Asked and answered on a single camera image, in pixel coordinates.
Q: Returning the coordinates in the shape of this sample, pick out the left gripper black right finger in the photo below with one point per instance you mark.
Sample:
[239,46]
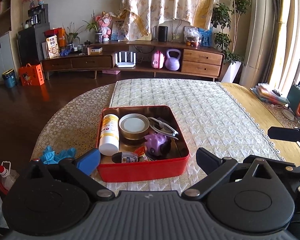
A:
[218,172]

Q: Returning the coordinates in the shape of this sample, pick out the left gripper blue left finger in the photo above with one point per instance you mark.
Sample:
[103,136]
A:
[78,172]

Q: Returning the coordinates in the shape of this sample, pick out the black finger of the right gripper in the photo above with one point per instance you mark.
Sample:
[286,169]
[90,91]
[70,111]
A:
[284,134]

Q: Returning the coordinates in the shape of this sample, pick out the white yellow-label bottle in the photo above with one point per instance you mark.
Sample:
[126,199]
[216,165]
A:
[109,136]

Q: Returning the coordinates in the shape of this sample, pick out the purple spiky toy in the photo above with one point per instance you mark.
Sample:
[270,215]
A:
[157,146]

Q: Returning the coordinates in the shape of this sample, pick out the red candy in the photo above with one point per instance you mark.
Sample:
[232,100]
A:
[141,153]

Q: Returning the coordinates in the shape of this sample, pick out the white round sunglasses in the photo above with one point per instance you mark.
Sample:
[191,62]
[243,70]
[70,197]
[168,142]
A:
[163,128]

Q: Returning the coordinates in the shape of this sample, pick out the white round coaster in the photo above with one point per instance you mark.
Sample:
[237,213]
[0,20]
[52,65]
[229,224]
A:
[287,114]

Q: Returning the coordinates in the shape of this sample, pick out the blue glove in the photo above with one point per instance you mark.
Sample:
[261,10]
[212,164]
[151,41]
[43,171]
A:
[49,156]

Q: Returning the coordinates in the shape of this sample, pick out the white quilted mat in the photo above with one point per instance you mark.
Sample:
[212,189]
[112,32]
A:
[208,117]

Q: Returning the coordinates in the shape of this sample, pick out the stack of colourful folders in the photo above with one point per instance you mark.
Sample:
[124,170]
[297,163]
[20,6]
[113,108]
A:
[266,93]

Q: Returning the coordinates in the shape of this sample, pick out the red metal tin box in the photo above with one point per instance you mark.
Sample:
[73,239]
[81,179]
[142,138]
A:
[140,143]

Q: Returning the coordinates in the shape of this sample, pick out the clear bottle red cap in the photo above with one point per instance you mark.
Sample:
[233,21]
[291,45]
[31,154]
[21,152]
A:
[8,175]

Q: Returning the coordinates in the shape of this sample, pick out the white planter pot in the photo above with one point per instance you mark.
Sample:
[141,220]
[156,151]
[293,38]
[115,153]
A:
[231,72]

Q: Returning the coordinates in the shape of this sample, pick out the orange gift bag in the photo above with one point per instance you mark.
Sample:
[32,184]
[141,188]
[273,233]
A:
[31,75]

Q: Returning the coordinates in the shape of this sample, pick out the purple kettlebell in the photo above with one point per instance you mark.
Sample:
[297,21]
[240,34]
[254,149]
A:
[172,63]

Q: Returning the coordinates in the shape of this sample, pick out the dark teal bucket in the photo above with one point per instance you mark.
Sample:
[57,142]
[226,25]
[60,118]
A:
[9,78]

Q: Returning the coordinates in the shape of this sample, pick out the white router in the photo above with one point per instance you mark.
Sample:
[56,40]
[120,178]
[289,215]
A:
[125,59]

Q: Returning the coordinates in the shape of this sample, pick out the pink small case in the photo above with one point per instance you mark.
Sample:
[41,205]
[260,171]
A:
[158,59]

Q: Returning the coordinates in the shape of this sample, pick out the wooden TV cabinet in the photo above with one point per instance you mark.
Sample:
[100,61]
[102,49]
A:
[143,56]

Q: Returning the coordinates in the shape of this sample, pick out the snack box with cartoon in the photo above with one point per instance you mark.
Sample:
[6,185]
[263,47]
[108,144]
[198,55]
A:
[52,46]

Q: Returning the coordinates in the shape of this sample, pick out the white standing air conditioner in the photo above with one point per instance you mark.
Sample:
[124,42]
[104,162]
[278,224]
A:
[259,42]

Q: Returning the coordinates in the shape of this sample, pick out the bag of fruit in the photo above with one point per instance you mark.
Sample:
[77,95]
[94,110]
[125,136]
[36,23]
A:
[192,36]

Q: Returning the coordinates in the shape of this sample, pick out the blue picture card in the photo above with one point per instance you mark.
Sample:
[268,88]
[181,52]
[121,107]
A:
[206,37]

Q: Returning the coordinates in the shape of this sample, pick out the black mini fridge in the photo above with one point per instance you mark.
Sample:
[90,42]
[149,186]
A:
[30,43]

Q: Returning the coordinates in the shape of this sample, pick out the black speaker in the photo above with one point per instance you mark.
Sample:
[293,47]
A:
[162,33]

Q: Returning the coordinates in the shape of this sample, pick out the green potted tree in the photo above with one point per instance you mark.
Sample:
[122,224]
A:
[226,18]

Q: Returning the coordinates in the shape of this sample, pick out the pink plush doll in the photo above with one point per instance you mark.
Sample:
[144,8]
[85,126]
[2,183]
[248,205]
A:
[103,22]

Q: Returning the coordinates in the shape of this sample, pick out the black coffee machine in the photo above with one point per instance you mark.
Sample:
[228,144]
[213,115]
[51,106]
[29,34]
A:
[38,15]

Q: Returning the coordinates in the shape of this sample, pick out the floral hanging cloth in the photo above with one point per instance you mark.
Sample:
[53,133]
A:
[141,16]

